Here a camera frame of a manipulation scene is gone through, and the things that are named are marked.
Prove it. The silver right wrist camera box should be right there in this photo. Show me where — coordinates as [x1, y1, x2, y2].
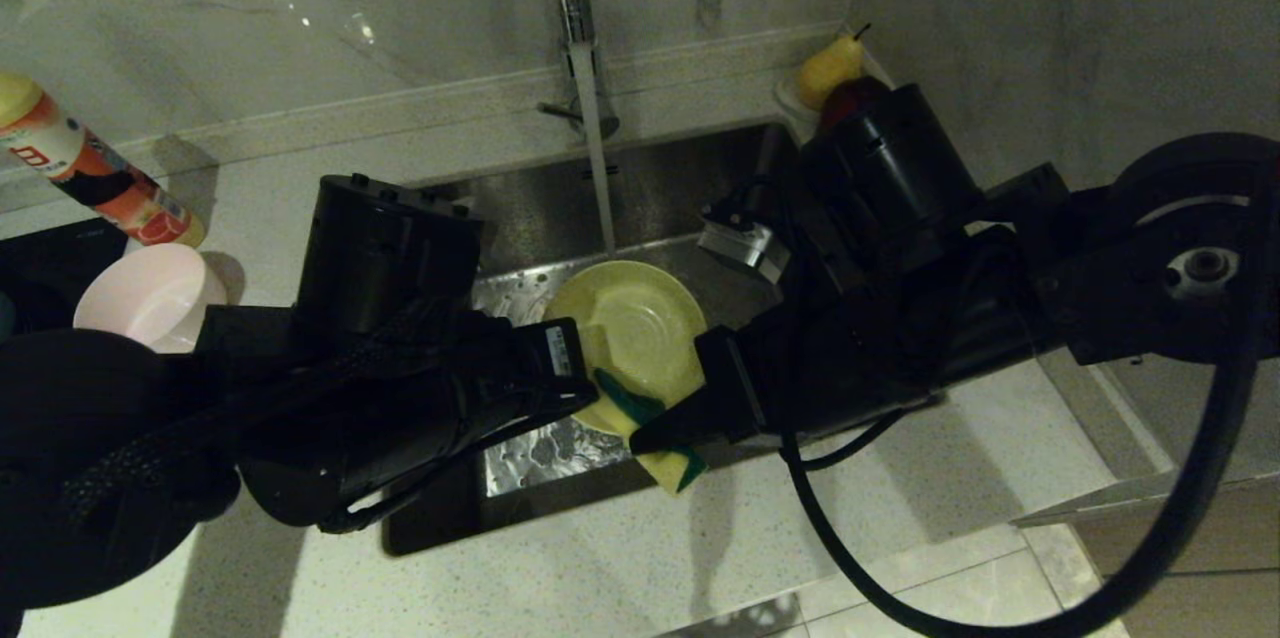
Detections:
[697, 201, 793, 286]

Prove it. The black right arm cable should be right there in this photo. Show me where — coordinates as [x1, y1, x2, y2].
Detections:
[778, 153, 1280, 638]

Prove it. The small white dish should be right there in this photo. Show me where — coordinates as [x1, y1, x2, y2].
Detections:
[775, 73, 833, 147]

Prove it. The yellow pear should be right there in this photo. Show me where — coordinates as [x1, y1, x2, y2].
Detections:
[797, 24, 869, 111]

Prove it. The pink plastic bowl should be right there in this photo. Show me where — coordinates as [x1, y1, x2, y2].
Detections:
[73, 243, 229, 355]

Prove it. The orange dish soap bottle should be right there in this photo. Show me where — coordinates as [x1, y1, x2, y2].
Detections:
[0, 71, 208, 249]

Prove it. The dark red apple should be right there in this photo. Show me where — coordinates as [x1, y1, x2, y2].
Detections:
[820, 75, 893, 131]

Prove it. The black induction cooktop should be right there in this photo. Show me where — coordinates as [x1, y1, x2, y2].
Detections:
[0, 218, 131, 339]

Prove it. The yellow green sponge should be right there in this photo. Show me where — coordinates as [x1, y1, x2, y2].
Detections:
[594, 368, 710, 496]

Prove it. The yellow plastic bowl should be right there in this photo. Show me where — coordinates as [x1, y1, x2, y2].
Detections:
[543, 261, 709, 438]

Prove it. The stainless steel sink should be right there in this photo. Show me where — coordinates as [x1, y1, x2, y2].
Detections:
[383, 123, 943, 556]

